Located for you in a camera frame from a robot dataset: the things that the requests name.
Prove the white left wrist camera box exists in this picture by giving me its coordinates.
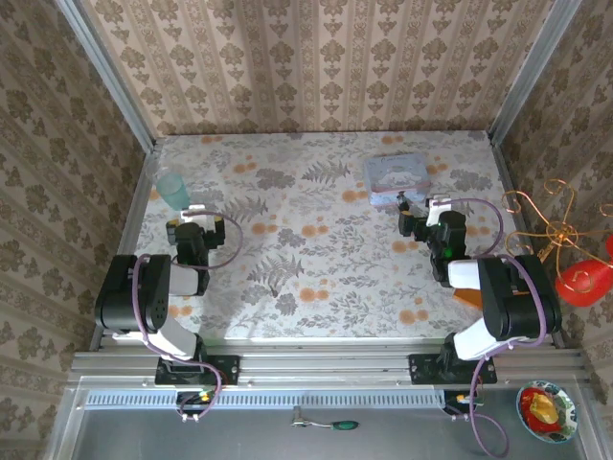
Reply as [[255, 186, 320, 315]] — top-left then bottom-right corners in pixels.
[[180, 204, 217, 224]]

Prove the aluminium frame rail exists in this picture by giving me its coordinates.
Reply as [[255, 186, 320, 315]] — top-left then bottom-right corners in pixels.
[[71, 337, 589, 390]]

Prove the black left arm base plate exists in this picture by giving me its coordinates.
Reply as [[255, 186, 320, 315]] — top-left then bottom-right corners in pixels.
[[155, 354, 240, 387]]

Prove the gold wire ornament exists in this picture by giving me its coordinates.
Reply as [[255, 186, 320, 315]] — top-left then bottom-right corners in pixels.
[[500, 178, 613, 288]]

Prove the aluminium side rail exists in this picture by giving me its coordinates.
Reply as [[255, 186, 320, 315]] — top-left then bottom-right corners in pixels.
[[89, 143, 162, 354], [487, 133, 569, 349]]

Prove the red packet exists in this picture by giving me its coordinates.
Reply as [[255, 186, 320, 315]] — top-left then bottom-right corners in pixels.
[[520, 387, 545, 426]]

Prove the teal plastic cup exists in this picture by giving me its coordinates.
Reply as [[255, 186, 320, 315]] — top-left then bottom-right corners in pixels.
[[153, 165, 192, 213]]

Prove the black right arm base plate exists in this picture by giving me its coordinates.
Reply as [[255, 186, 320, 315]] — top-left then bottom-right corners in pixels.
[[408, 353, 498, 385]]

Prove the orange wooden block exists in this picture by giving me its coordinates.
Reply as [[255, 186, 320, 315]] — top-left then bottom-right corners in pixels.
[[452, 287, 485, 311]]

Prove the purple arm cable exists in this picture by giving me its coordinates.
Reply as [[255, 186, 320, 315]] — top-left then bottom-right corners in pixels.
[[444, 197, 550, 459], [133, 209, 244, 424]]

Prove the black power connector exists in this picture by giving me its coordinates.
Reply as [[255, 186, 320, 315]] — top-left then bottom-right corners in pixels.
[[175, 390, 216, 416], [443, 390, 484, 416]]

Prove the patterned ceramic bowl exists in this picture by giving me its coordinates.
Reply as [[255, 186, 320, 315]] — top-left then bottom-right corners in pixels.
[[515, 379, 579, 445]]

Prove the aluminium frame post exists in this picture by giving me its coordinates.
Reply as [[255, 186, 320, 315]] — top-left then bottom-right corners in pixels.
[[55, 0, 158, 153], [487, 0, 583, 145]]

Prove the red balloon ornament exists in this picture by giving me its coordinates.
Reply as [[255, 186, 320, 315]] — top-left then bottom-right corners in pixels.
[[555, 234, 613, 309]]

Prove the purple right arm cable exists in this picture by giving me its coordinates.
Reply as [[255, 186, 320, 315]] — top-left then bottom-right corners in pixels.
[[444, 197, 550, 459]]

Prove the green handled screwdriver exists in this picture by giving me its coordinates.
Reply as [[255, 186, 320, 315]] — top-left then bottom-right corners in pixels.
[[290, 405, 359, 431]]

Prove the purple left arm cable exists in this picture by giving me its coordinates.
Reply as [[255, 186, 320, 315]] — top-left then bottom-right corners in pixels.
[[133, 209, 244, 424]]

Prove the yellow packet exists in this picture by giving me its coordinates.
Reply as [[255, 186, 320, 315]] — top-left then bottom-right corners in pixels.
[[534, 393, 562, 426]]

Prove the floral tablecloth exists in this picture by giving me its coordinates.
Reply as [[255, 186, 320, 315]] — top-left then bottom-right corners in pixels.
[[113, 130, 553, 342]]

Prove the grey slotted cable duct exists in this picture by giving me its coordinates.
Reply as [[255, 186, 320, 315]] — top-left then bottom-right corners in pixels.
[[84, 388, 445, 410]]

